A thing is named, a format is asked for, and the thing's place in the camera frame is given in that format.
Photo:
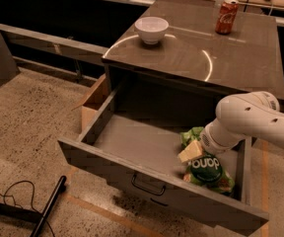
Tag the green rice chip bag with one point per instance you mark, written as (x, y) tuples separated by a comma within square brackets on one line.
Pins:
[(206, 171)]

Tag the grey metal rail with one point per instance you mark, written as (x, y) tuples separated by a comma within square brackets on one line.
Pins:
[(70, 48)]

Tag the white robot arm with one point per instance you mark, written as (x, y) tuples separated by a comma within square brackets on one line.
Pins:
[(238, 117)]

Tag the red cola can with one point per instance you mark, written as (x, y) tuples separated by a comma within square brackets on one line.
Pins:
[(227, 16)]

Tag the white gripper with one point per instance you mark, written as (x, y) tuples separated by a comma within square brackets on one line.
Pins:
[(208, 142)]

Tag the black drawer handle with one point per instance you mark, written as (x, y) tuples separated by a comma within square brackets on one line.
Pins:
[(147, 189)]

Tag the grey open top drawer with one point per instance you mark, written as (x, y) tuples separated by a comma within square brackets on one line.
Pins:
[(161, 155)]

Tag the white ceramic bowl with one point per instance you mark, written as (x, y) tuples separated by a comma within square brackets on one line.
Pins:
[(151, 29)]

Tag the grey cabinet with counter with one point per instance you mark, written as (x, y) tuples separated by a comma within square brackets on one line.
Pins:
[(173, 85)]

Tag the black stand leg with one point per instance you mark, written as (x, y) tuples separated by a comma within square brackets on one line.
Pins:
[(59, 189)]

